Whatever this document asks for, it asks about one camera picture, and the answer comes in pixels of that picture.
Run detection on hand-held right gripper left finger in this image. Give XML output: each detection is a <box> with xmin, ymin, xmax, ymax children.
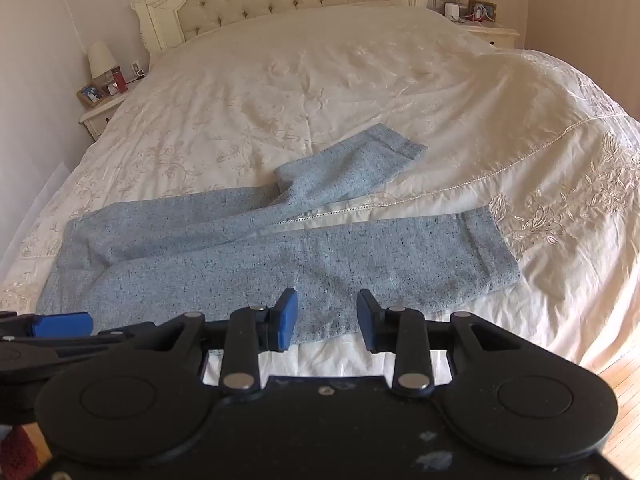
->
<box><xmin>129</xmin><ymin>287</ymin><xmax>301</xmax><ymax>395</ymax></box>

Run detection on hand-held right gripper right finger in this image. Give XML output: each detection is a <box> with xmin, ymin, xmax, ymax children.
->
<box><xmin>355</xmin><ymin>290</ymin><xmax>507</xmax><ymax>395</ymax></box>

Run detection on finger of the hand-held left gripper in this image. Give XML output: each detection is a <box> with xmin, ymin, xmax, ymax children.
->
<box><xmin>0</xmin><ymin>310</ymin><xmax>153</xmax><ymax>361</ymax></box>
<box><xmin>0</xmin><ymin>355</ymin><xmax>68</xmax><ymax>413</ymax></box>

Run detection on blue-grey speckled pants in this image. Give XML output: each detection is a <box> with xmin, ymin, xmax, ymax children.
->
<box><xmin>36</xmin><ymin>122</ymin><xmax>521</xmax><ymax>346</ymax></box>

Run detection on dark red rug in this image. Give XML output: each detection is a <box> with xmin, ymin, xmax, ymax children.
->
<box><xmin>0</xmin><ymin>422</ymin><xmax>51</xmax><ymax>477</ymax></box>

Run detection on cream nightstand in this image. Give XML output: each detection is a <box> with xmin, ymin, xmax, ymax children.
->
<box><xmin>466</xmin><ymin>21</ymin><xmax>521</xmax><ymax>50</ymax></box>
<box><xmin>79</xmin><ymin>77</ymin><xmax>151</xmax><ymax>142</ymax></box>

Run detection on cream embroidered bedspread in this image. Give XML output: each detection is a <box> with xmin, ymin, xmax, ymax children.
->
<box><xmin>0</xmin><ymin>2</ymin><xmax>640</xmax><ymax>377</ymax></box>

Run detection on wooden photo frame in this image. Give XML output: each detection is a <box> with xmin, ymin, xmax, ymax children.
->
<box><xmin>467</xmin><ymin>0</ymin><xmax>499</xmax><ymax>20</ymax></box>
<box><xmin>76</xmin><ymin>81</ymin><xmax>104</xmax><ymax>108</ymax></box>

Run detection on white cable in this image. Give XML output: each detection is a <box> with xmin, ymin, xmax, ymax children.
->
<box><xmin>459</xmin><ymin>12</ymin><xmax>503</xmax><ymax>27</ymax></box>

